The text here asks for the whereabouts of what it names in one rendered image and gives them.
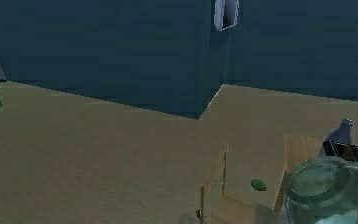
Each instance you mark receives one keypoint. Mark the small green round object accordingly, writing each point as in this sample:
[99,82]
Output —
[258,185]

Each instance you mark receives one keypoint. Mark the grey blue bottle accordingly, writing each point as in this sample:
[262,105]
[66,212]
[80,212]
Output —
[340,135]

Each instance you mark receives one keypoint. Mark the green glass bowl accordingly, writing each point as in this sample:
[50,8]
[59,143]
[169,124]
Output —
[327,193]

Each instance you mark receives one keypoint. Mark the dark patterned box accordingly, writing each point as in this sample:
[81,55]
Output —
[348,151]

